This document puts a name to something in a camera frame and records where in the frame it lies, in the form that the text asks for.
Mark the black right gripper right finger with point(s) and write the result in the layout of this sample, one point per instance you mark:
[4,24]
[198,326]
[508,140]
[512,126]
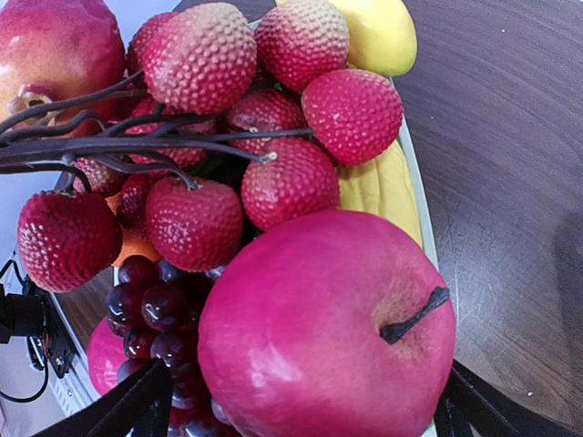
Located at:
[469,403]

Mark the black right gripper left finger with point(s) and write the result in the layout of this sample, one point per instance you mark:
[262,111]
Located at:
[139,406]

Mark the beige perforated plastic basket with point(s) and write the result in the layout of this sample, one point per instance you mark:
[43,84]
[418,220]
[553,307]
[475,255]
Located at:
[74,391]

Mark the red lychee bunch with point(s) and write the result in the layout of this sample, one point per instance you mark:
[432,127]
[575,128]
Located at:
[203,134]

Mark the dark red fruit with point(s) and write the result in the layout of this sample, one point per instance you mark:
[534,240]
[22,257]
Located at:
[57,50]

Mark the pink red round fruit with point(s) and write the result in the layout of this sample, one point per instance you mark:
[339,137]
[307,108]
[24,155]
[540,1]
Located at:
[105,355]

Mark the orange fruit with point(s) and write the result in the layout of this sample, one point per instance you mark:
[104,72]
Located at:
[135,239]

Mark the long yellow fruit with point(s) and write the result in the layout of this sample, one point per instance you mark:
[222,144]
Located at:
[299,41]

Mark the dark purple grape bunch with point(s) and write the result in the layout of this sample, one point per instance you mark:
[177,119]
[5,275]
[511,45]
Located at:
[156,308]

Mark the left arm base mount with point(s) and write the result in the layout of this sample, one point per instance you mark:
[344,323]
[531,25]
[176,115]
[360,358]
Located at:
[32,315]

